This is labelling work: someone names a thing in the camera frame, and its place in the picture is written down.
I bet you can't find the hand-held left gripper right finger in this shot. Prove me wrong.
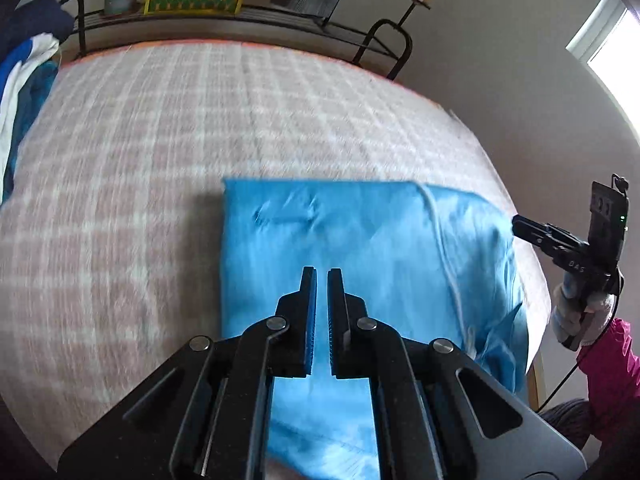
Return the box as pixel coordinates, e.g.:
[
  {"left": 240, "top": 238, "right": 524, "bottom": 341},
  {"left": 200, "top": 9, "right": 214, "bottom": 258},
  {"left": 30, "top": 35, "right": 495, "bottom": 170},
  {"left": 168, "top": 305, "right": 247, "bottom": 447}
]
[{"left": 327, "top": 268, "right": 586, "bottom": 480}]

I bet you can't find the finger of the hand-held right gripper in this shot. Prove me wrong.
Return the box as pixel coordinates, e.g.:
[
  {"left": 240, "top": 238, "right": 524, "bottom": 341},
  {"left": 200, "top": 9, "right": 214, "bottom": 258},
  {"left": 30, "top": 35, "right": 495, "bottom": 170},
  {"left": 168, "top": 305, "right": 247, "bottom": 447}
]
[{"left": 511, "top": 214, "right": 556, "bottom": 261}]

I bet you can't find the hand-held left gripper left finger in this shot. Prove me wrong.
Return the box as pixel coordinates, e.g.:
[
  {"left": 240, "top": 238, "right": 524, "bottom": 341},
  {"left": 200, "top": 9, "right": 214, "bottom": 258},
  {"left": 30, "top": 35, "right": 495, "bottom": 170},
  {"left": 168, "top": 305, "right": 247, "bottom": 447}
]
[{"left": 57, "top": 266, "right": 318, "bottom": 480}]

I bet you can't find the light blue pinstriped coat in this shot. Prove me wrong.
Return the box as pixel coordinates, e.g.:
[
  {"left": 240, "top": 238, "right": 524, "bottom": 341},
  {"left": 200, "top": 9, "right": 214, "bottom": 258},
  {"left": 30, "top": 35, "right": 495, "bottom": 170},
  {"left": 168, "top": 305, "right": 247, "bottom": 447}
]
[{"left": 220, "top": 177, "right": 530, "bottom": 480}]

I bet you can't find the person's right forearm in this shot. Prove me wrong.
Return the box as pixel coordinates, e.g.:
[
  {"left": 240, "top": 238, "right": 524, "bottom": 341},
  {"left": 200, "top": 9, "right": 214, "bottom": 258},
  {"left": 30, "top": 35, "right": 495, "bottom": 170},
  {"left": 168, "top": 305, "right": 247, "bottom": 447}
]
[{"left": 575, "top": 317, "right": 640, "bottom": 441}]

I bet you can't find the person's right hand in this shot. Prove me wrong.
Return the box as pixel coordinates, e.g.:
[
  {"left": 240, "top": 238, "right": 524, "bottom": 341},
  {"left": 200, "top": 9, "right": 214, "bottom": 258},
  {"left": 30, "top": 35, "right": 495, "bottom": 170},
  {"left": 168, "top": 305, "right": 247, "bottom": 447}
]
[{"left": 551, "top": 280, "right": 617, "bottom": 348}]

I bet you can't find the window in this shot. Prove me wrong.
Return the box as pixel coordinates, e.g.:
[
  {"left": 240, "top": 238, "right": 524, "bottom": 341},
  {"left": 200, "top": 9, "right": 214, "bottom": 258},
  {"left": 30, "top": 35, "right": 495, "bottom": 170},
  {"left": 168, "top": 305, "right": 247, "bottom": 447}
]
[{"left": 567, "top": 0, "right": 640, "bottom": 126}]

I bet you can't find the person's leg in striped pants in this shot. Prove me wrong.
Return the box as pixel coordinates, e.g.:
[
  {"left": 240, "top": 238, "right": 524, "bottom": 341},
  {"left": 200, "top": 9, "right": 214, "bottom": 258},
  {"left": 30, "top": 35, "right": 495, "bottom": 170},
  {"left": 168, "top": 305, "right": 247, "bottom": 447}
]
[{"left": 540, "top": 399, "right": 606, "bottom": 453}]

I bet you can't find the beige plaid blanket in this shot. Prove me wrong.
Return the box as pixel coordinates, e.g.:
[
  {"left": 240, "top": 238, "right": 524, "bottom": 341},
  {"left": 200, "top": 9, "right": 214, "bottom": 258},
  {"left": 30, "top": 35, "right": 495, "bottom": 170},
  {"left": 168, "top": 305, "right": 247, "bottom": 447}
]
[{"left": 0, "top": 40, "right": 553, "bottom": 471}]

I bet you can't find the black metal bed rack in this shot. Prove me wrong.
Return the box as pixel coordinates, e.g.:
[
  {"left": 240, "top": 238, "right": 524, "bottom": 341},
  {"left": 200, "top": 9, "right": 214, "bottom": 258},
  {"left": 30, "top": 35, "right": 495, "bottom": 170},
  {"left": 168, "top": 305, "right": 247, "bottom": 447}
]
[{"left": 60, "top": 0, "right": 448, "bottom": 81}]

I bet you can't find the blue and white garment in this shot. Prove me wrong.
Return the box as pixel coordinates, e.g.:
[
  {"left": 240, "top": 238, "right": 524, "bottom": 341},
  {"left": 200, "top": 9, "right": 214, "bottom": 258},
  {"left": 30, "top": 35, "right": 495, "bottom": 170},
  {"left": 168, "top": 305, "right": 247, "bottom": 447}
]
[{"left": 0, "top": 32, "right": 62, "bottom": 206}]

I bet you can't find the navy blue garment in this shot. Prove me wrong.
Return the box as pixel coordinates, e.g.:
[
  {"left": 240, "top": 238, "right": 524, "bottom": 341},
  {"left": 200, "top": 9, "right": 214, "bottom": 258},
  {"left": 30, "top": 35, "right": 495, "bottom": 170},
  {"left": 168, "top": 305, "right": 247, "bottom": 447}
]
[{"left": 0, "top": 0, "right": 76, "bottom": 56}]

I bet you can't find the wooden bed frame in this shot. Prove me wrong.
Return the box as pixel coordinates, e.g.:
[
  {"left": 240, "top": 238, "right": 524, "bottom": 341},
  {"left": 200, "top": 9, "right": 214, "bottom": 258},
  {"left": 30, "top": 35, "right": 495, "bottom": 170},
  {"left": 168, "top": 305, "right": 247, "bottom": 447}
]
[{"left": 525, "top": 352, "right": 545, "bottom": 411}]

